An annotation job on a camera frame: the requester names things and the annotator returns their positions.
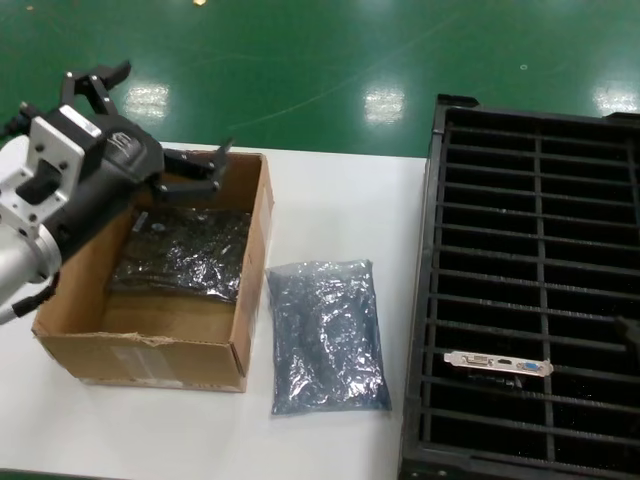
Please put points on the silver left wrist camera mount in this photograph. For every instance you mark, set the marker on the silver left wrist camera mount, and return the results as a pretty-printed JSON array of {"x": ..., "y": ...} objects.
[{"x": 55, "y": 145}]

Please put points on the graphics card with silver bracket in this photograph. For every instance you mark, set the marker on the graphics card with silver bracket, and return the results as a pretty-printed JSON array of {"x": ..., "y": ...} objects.
[{"x": 480, "y": 361}]

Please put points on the graphics card in shiny bag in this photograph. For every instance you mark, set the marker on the graphics card in shiny bag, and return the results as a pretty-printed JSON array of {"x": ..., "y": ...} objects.
[{"x": 190, "y": 255}]

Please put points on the open brown cardboard box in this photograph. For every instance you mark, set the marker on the open brown cardboard box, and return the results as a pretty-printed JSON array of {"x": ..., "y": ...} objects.
[{"x": 150, "y": 360}]

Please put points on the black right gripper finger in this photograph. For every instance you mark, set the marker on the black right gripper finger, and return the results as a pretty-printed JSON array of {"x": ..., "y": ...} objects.
[{"x": 631, "y": 335}]

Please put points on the black slotted container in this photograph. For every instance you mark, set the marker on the black slotted container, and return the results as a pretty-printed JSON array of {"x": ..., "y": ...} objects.
[{"x": 434, "y": 210}]

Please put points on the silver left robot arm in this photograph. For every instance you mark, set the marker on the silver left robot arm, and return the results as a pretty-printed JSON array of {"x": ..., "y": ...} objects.
[{"x": 25, "y": 265}]

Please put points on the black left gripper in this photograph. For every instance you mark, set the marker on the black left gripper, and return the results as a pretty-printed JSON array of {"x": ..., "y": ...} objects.
[{"x": 115, "y": 170}]

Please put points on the grey translucent antistatic bag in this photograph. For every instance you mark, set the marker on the grey translucent antistatic bag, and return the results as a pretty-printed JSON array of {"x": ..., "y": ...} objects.
[{"x": 325, "y": 330}]

